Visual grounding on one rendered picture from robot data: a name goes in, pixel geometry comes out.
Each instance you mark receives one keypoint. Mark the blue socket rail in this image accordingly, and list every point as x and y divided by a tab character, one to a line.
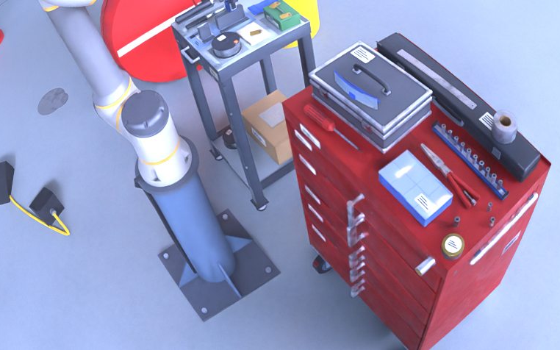
469	158

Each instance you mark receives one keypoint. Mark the red service cart body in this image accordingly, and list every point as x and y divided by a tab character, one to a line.
455	272

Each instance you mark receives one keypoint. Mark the cardboard box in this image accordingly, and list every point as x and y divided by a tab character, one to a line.
268	129

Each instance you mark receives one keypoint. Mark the blue flat pad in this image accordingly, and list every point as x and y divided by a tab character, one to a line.
260	6

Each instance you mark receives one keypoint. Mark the grey metal case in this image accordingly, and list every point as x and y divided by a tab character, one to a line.
372	97

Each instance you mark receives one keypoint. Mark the long black case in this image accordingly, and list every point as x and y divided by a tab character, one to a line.
459	102

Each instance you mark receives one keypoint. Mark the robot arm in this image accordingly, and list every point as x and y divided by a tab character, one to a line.
149	126

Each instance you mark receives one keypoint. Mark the silver lock cylinder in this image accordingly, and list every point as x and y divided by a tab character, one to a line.
424	266

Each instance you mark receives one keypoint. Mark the yellow drum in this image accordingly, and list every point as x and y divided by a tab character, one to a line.
309	19

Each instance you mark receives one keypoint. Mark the silver lock bar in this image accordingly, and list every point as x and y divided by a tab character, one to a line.
355	228

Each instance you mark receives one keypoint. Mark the round brass tin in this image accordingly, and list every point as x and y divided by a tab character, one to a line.
453	245

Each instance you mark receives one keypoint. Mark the grey tape roll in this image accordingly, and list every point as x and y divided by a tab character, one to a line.
504	126

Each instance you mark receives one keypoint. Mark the red drawer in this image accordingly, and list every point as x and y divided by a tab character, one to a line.
338	194
338	160

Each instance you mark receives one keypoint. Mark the red round sign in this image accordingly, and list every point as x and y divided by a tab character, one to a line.
134	43

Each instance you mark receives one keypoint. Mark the black wheel chock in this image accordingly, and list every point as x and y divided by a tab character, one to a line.
0	182
46	204

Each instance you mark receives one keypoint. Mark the green box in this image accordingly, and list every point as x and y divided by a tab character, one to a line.
282	14

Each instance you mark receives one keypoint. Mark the blue white box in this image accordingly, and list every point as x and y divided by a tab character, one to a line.
413	187

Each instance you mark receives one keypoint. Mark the black cart caster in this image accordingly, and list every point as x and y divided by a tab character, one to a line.
322	264

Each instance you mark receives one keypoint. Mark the round black puck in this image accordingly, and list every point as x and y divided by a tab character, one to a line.
226	43

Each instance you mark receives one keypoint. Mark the black bar tool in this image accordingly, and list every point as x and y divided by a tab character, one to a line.
193	11

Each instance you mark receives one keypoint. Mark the grey tool-control stand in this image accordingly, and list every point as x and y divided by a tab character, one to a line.
241	121

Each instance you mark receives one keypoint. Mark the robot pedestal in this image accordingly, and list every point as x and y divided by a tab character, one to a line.
197	228

